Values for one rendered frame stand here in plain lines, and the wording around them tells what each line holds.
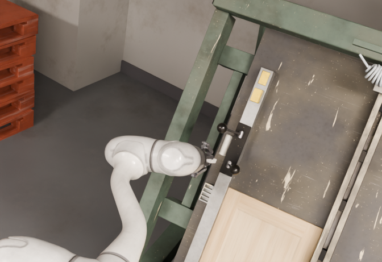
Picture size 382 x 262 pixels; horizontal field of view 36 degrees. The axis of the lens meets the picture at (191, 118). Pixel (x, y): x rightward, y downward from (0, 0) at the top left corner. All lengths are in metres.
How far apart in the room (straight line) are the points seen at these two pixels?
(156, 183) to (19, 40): 2.32
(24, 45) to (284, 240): 2.76
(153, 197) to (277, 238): 0.49
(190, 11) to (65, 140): 1.49
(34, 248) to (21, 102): 3.27
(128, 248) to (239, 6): 1.09
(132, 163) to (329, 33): 0.84
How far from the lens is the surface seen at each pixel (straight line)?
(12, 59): 4.37
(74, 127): 4.79
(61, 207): 4.02
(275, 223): 2.18
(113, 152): 1.80
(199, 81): 2.23
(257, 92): 2.16
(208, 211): 2.22
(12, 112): 4.61
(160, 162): 1.70
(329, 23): 2.12
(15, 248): 1.40
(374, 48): 1.93
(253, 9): 2.18
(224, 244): 2.24
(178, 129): 2.24
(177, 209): 2.33
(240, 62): 2.29
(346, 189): 2.10
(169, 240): 2.71
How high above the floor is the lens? 2.64
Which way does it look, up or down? 31 degrees down
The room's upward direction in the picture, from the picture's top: 11 degrees clockwise
